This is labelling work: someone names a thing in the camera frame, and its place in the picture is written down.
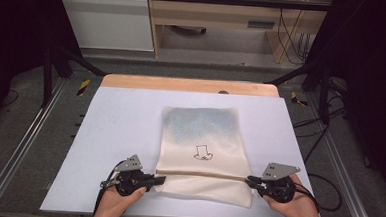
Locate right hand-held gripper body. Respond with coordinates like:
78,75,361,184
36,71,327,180
255,161,302,205

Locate thin black floor cable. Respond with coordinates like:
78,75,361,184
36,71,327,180
0,87,20,109

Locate white foam mat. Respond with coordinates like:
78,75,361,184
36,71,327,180
38,83,330,217

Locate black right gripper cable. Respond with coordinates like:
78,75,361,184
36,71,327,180
290,182,323,216

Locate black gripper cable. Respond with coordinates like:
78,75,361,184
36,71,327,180
92,158,127,217
290,182,323,216

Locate yellow black tape strip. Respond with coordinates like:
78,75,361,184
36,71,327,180
289,91,310,109
75,77,92,98

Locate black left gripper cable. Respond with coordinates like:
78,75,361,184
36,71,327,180
92,158,127,217

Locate person's right hand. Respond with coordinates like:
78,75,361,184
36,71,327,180
261,171,323,217

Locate aluminium rail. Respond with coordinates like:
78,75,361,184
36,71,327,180
0,74,67,217
299,92,385,217

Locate white drawstring cloth bag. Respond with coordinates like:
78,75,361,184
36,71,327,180
152,103,258,210

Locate black hanging cables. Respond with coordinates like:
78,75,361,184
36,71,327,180
273,0,314,67

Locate person's left hand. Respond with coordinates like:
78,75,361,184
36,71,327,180
91,182,148,217

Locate wooden table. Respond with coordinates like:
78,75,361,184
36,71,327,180
100,73,281,99

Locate black curtain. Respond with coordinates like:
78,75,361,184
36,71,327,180
297,0,386,203
0,0,86,145

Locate white cabinet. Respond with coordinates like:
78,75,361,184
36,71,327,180
51,0,158,53

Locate grey desk label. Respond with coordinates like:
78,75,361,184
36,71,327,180
246,19,277,31

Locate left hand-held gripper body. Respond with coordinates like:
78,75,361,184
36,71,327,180
99,152,158,199

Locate wooden desk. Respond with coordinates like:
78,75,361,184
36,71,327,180
143,0,335,68

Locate black metal stand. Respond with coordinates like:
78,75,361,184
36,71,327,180
265,57,335,126
40,44,109,112

